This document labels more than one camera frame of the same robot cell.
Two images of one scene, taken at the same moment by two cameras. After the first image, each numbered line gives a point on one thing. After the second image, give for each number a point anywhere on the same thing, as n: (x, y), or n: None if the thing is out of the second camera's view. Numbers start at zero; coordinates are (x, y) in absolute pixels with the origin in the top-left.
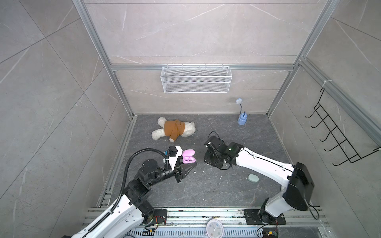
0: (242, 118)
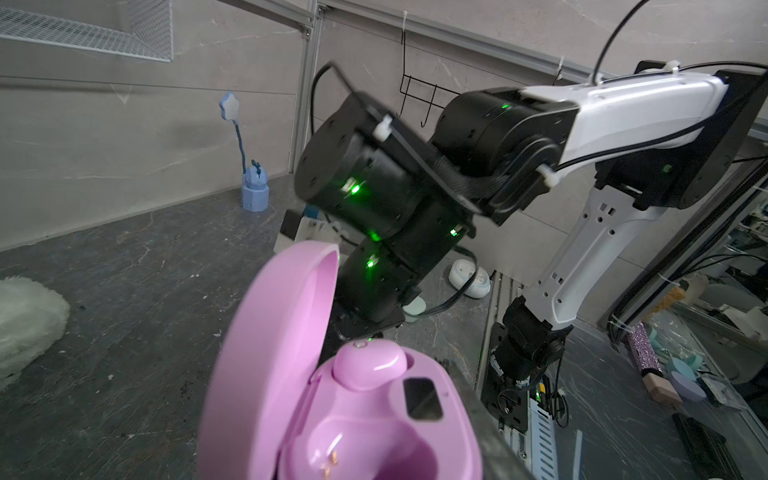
0: (255, 181)
